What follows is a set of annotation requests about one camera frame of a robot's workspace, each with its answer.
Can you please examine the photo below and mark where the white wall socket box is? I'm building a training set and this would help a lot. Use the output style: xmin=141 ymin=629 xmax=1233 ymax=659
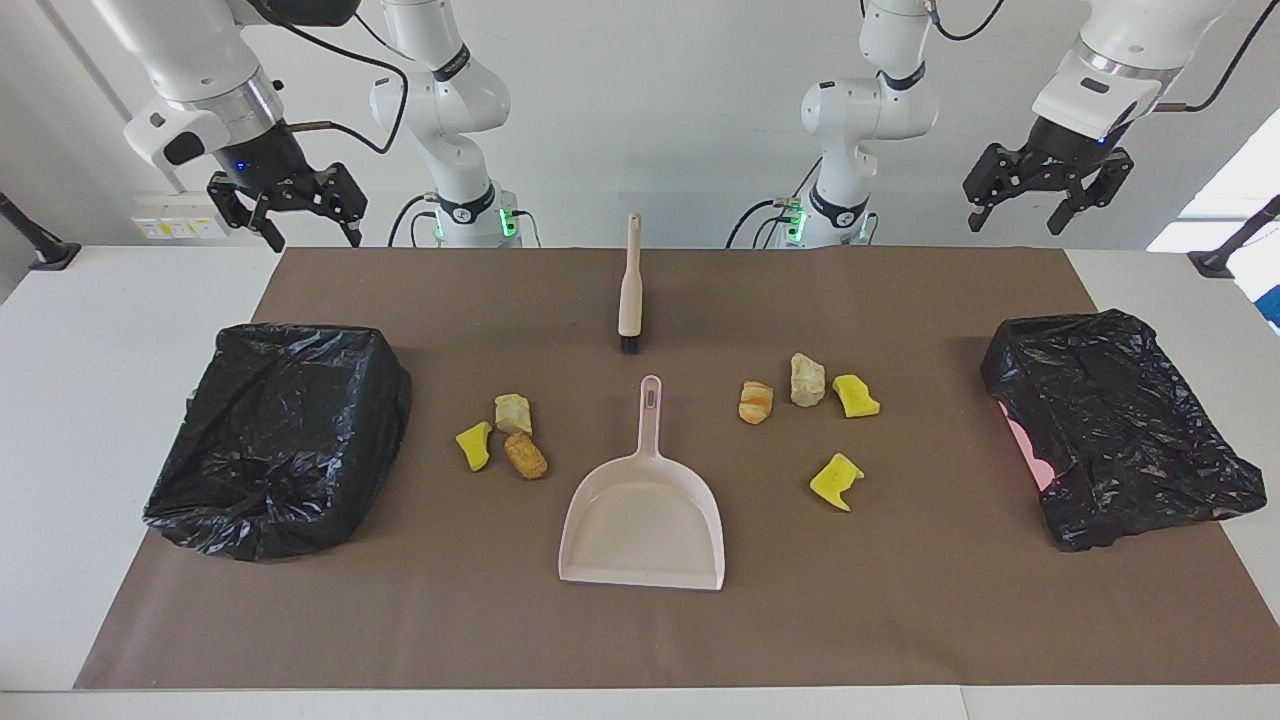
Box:
xmin=132 ymin=192 xmax=239 ymax=241

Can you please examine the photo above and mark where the brown table mat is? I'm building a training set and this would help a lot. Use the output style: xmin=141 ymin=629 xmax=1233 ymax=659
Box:
xmin=73 ymin=247 xmax=1280 ymax=691

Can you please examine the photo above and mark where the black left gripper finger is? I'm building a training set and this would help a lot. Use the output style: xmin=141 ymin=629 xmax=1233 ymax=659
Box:
xmin=965 ymin=145 xmax=1041 ymax=233
xmin=1048 ymin=150 xmax=1136 ymax=236

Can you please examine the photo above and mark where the white wall cable conduit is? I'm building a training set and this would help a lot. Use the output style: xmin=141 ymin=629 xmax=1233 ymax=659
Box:
xmin=40 ymin=0 xmax=186 ymax=196

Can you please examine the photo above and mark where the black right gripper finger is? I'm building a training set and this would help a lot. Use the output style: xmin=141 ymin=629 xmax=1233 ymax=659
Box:
xmin=300 ymin=162 xmax=368 ymax=248
xmin=207 ymin=175 xmax=286 ymax=253

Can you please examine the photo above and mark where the yellow green scrub sponge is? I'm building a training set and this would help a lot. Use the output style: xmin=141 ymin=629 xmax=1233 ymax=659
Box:
xmin=832 ymin=374 xmax=882 ymax=419

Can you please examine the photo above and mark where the large yellow sponge piece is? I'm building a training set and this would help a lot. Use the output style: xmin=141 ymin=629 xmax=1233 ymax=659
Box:
xmin=809 ymin=452 xmax=866 ymax=513

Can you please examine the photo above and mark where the black left base cable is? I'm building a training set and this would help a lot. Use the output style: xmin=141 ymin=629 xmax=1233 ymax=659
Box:
xmin=725 ymin=160 xmax=806 ymax=248

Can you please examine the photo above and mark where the beige hand brush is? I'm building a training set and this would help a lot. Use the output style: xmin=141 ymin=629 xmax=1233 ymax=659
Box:
xmin=618 ymin=212 xmax=646 ymax=354

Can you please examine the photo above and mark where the beige plastic dustpan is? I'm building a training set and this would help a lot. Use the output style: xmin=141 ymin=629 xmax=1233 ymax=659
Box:
xmin=558 ymin=375 xmax=726 ymax=591

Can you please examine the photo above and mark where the brown fried croquette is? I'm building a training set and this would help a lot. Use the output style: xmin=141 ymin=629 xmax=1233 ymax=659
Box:
xmin=503 ymin=432 xmax=549 ymax=481

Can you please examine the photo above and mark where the black clamp stand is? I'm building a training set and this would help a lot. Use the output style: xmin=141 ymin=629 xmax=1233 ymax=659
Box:
xmin=1188 ymin=195 xmax=1280 ymax=279
xmin=0 ymin=190 xmax=81 ymax=271

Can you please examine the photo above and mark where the small yellow sponge piece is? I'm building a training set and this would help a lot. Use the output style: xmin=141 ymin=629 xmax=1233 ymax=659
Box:
xmin=455 ymin=421 xmax=495 ymax=472

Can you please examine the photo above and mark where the pink plastic bin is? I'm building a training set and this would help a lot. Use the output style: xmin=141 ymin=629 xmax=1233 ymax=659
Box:
xmin=1003 ymin=400 xmax=1058 ymax=493

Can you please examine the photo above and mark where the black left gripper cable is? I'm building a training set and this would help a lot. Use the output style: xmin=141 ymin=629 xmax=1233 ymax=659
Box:
xmin=925 ymin=0 xmax=1280 ymax=113

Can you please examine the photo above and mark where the black base cable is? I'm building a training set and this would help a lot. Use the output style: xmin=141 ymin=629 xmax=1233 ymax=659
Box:
xmin=725 ymin=160 xmax=806 ymax=248
xmin=388 ymin=195 xmax=441 ymax=248

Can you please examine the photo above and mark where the black right base cable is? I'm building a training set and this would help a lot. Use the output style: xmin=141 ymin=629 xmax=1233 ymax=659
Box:
xmin=388 ymin=195 xmax=441 ymax=248

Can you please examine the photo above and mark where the black plastic trash bag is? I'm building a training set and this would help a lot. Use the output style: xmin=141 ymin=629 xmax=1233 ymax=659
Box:
xmin=980 ymin=309 xmax=1268 ymax=552
xmin=143 ymin=322 xmax=413 ymax=561

